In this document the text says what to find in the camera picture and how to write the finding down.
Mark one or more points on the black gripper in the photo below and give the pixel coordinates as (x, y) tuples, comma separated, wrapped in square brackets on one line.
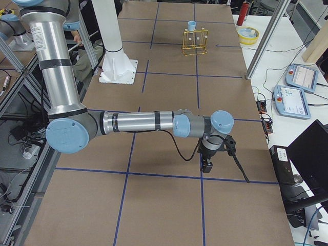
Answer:
[(208, 154)]

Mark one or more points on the light blue cup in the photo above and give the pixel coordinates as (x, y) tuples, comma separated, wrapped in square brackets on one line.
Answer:
[(192, 26)]

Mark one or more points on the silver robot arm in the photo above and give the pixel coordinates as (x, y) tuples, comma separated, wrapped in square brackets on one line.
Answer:
[(72, 125)]

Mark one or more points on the black probe stick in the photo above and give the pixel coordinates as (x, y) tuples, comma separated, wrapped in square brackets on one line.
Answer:
[(239, 164)]

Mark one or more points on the orange connector board near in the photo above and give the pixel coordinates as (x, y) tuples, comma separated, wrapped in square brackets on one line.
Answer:
[(267, 125)]

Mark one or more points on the orange connector board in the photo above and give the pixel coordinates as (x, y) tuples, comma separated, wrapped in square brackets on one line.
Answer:
[(267, 125), (261, 106)]

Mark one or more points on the orange connector board far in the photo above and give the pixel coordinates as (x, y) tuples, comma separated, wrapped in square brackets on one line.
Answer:
[(261, 106)]

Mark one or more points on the black computer box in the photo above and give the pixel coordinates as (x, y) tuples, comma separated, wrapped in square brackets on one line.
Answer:
[(282, 165)]

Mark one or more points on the near teach pendant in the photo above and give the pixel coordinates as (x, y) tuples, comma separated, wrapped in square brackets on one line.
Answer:
[(291, 102)]

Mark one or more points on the teach pendant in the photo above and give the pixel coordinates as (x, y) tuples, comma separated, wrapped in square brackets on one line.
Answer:
[(291, 102), (301, 76)]

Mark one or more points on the black monitor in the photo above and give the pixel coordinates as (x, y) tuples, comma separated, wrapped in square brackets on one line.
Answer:
[(308, 153)]

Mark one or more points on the far teach pendant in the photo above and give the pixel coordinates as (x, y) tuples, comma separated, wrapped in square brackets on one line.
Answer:
[(301, 76)]

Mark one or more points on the yellow tape roll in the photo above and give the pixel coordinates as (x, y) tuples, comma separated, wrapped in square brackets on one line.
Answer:
[(248, 35)]

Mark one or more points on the wooden board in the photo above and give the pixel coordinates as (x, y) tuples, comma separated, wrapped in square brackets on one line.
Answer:
[(317, 10)]

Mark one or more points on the red bottle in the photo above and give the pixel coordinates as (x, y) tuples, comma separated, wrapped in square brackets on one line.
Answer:
[(242, 13)]

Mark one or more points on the white power strip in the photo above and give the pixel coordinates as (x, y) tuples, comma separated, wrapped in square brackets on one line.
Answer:
[(30, 151)]

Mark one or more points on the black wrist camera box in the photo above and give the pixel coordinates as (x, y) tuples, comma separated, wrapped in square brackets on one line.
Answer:
[(206, 166)]

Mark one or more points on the gold wire cup holder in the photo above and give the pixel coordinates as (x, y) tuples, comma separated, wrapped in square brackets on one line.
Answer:
[(195, 42)]

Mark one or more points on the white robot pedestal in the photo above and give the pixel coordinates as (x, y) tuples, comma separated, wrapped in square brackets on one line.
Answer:
[(117, 68)]

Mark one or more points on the aluminium frame post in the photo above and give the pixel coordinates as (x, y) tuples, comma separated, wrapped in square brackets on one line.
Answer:
[(273, 23)]

